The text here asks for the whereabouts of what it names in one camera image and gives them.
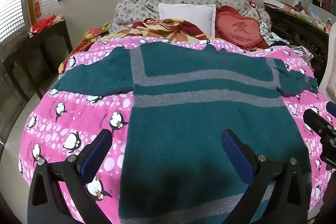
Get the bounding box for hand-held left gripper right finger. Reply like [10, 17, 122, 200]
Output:
[221, 130, 307, 224]

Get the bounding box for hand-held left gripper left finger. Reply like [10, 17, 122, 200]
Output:
[28, 129, 113, 224]

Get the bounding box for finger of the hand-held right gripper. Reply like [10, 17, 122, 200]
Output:
[303, 108, 336, 136]

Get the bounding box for green grey-striped knit sweater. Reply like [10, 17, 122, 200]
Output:
[54, 43, 319, 224]

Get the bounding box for crumpled light clothes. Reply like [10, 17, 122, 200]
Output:
[259, 21, 315, 62]

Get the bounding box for pink penguin print blanket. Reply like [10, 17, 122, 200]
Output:
[18, 36, 335, 224]

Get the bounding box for dark carved wooden dresser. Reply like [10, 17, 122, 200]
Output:
[264, 2, 336, 78]

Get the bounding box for clutter of small things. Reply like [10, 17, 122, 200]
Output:
[265, 0, 336, 31]

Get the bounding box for dark wooden cabinet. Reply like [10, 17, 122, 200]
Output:
[3, 20, 73, 99]

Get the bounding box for red heart cushion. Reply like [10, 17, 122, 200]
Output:
[215, 6, 268, 50]

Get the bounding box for red bag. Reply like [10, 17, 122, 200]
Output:
[29, 15, 65, 34]

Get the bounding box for yellow red plaid blanket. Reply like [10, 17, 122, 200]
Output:
[59, 18, 210, 73]

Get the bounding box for white pillow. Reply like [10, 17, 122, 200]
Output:
[158, 3, 216, 37]

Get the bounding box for window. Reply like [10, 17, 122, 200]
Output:
[0, 0, 30, 44]

